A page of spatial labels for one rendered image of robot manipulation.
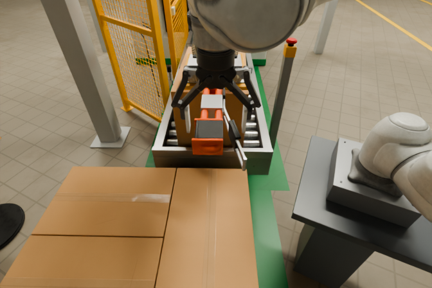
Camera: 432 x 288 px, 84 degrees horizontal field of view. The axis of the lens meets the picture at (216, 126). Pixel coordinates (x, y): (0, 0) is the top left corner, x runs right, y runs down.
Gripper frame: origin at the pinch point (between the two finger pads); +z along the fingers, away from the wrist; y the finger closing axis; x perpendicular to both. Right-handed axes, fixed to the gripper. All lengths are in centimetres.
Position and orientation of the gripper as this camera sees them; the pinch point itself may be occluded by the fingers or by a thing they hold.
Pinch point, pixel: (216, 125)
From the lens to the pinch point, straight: 59.4
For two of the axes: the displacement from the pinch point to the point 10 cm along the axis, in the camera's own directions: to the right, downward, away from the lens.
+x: -0.1, 6.4, -7.7
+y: -10.0, -0.1, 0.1
